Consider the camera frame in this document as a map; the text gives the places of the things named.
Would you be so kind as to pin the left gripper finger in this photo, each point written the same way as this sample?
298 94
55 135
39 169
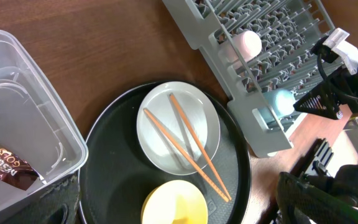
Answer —
298 201

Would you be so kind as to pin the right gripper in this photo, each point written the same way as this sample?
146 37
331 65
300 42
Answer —
337 62

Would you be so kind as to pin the blue cup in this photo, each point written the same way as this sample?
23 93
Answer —
281 101

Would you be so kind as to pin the wooden chopstick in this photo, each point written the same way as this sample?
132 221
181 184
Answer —
198 142
223 194

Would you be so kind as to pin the pink cup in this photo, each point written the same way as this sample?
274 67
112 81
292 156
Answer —
248 43

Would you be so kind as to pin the grey plate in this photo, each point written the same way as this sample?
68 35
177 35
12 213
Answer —
199 111

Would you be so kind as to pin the yellow bowl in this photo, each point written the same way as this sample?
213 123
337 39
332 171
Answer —
175 202

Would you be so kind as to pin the brown gold snack wrapper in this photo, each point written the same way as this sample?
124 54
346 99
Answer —
15 171

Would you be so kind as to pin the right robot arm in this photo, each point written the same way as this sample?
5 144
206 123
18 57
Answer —
338 88

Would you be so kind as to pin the grey dishwasher rack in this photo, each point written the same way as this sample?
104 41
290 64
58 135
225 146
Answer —
288 30

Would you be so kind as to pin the round black tray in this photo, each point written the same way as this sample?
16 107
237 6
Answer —
117 176

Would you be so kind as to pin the clear plastic bin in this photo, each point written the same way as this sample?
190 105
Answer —
35 125

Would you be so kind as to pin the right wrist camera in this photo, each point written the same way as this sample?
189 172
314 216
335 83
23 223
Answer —
332 46

